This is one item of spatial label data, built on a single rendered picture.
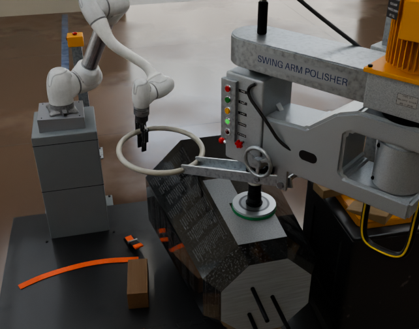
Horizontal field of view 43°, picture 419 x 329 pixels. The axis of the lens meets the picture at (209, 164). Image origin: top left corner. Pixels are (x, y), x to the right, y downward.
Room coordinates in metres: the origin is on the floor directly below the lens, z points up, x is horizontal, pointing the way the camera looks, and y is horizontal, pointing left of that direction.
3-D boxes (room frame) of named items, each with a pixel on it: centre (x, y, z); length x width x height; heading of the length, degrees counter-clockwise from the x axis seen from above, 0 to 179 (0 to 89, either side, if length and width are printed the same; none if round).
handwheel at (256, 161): (1.95, -0.23, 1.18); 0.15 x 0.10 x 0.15; 49
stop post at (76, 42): (4.06, 1.04, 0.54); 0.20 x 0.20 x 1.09; 12
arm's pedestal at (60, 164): (3.11, 0.95, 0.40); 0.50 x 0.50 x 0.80; 13
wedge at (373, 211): (2.10, -0.78, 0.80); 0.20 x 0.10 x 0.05; 52
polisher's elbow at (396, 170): (1.69, -0.71, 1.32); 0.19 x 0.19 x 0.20
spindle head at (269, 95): (2.07, -0.28, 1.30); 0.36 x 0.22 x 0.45; 49
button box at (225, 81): (2.09, -0.09, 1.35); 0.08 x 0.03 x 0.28; 49
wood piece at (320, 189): (2.30, -0.65, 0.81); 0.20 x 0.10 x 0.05; 110
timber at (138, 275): (2.37, 0.44, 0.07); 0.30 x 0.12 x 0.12; 6
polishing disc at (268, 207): (2.12, -0.22, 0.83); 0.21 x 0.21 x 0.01
